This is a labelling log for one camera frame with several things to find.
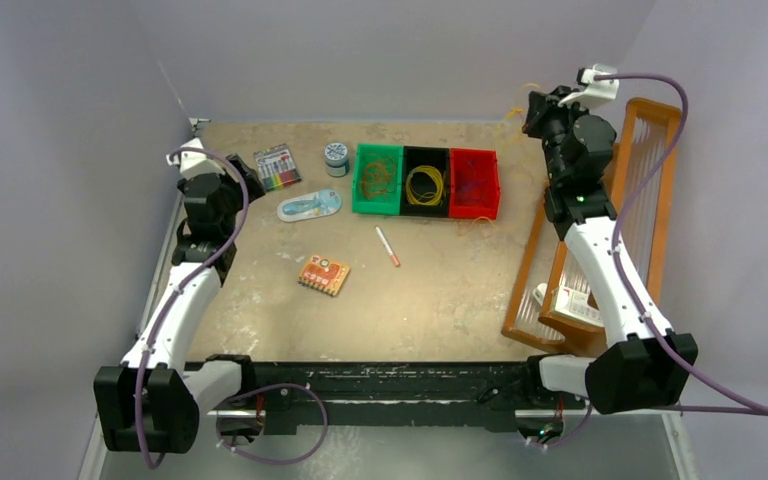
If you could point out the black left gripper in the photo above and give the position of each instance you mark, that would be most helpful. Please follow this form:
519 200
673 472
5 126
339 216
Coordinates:
253 188

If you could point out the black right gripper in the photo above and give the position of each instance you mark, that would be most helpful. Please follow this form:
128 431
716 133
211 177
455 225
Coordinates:
545 107

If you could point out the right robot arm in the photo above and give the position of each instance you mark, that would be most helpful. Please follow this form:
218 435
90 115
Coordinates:
643 364

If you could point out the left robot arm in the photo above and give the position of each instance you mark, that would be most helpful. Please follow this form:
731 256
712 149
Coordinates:
149 402

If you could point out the marker pen set pack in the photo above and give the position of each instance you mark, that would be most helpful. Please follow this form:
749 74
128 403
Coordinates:
276 167

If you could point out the correction tape blister pack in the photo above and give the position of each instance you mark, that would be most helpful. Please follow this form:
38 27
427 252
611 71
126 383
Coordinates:
313 205

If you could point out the red plastic bin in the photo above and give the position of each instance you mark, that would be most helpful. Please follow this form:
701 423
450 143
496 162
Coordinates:
474 184

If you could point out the round paint jar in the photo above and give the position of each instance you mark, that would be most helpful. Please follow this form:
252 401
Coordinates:
337 159

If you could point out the orange spiral notebook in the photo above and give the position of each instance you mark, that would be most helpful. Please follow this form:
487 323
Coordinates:
324 275

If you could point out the black plastic bin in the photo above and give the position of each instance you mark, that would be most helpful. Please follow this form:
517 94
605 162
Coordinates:
425 182

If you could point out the green plastic bin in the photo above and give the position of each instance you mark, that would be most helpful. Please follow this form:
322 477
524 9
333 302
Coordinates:
377 180

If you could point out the white orange marker pen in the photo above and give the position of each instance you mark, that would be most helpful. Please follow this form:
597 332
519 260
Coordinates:
387 246

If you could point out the wooden rack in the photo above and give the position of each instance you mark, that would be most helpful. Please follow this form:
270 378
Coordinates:
547 267

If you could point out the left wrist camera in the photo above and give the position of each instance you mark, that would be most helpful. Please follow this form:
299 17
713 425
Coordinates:
190 164

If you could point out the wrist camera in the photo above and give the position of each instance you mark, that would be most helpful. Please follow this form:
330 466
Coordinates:
190 164
599 87

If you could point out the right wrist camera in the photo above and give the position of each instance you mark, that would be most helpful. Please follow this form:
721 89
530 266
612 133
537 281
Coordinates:
599 87

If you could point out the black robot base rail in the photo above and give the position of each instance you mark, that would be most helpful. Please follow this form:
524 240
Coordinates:
498 396

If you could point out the aluminium table edge rail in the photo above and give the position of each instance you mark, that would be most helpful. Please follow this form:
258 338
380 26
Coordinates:
152 278

